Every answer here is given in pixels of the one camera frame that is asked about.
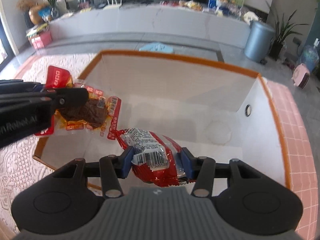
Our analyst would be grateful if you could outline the red foil snack bag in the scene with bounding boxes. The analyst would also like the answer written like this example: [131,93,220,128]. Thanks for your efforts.
[114,128,189,187]

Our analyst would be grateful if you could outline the red jerky snack packet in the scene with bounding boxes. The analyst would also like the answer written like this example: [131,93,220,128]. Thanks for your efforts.
[35,66,121,140]

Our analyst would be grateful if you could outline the snacks on console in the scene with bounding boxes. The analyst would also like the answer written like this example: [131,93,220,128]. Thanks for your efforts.
[160,0,203,11]

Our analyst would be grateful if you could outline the orange cardboard box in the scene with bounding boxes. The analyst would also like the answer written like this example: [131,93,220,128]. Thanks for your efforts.
[32,49,293,191]

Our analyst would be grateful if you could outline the pink lace tablecloth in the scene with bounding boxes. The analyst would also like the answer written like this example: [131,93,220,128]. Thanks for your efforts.
[1,50,319,239]

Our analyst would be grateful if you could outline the red cardboard box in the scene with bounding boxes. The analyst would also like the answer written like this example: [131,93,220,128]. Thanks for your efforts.
[29,31,52,50]

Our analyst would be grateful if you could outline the golden vase dried plant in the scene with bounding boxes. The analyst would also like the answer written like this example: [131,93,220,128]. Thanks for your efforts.
[16,0,49,25]

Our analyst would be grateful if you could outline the light blue plastic stool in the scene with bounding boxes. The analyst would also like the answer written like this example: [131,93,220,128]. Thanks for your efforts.
[139,42,174,54]

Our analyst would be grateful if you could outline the white wifi router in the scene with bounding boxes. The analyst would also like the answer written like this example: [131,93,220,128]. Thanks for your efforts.
[103,0,122,10]

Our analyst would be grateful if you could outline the grey metal trash bin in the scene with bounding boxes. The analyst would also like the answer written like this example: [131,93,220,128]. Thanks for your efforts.
[244,21,275,63]

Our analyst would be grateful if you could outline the long white tv console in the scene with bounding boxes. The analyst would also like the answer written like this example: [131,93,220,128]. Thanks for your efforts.
[49,5,250,48]

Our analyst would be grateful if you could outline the blue water jug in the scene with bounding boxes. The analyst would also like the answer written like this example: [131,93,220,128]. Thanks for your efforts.
[298,38,319,72]

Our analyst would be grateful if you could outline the potted long-leaf plant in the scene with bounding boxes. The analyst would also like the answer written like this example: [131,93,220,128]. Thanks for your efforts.
[266,1,309,61]

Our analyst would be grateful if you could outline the green picture board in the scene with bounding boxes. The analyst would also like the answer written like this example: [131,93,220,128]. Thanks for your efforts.
[208,0,245,14]

